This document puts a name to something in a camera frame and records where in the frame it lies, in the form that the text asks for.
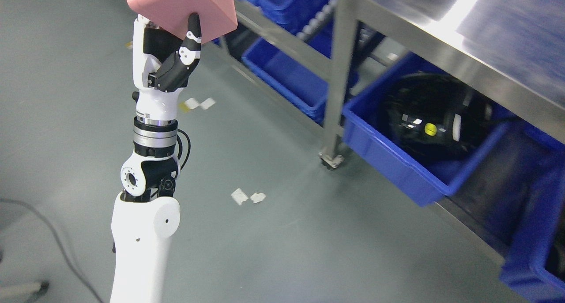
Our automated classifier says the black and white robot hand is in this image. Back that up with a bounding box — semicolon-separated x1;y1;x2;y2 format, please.
132;13;202;125

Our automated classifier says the pink plastic storage box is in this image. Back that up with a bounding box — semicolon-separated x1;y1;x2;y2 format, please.
127;0;238;44

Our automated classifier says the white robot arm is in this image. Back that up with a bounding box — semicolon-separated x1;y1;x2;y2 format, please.
110;110;180;303

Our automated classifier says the blue bin far left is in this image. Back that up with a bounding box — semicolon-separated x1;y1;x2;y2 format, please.
241;38;329;124

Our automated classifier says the black helmet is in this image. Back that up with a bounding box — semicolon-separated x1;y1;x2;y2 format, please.
381;72;502;163

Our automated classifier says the stainless steel table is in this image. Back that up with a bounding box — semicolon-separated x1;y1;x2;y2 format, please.
319;0;565;268

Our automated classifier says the blue bin with backpack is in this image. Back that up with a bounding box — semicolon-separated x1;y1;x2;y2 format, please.
500;125;564;303

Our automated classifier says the black floor cable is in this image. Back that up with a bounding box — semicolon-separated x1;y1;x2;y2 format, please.
0;198;104;303

